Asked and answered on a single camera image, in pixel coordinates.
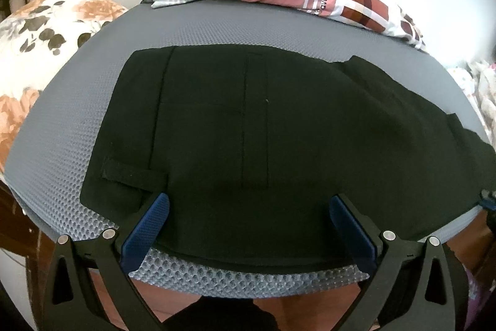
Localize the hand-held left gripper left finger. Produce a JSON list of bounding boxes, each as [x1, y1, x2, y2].
[[42, 193, 171, 331]]

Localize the floral pillow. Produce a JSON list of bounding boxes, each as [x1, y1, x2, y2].
[[0, 0, 129, 173]]

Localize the person's purple clothing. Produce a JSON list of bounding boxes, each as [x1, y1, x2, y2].
[[463, 265, 496, 331]]

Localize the black pants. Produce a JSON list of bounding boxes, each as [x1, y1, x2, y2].
[[79, 44, 496, 266]]

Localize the grey mesh mat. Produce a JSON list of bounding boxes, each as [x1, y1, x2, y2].
[[6, 0, 489, 298]]

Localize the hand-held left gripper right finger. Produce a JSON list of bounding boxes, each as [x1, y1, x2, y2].
[[329, 193, 471, 331]]

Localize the white floral cloth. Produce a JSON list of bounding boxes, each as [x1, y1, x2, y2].
[[445, 60, 496, 150]]

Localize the dark cloth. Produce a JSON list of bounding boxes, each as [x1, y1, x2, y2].
[[161, 296, 272, 331]]

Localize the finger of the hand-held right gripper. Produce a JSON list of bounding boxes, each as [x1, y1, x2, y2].
[[480, 190, 496, 211]]

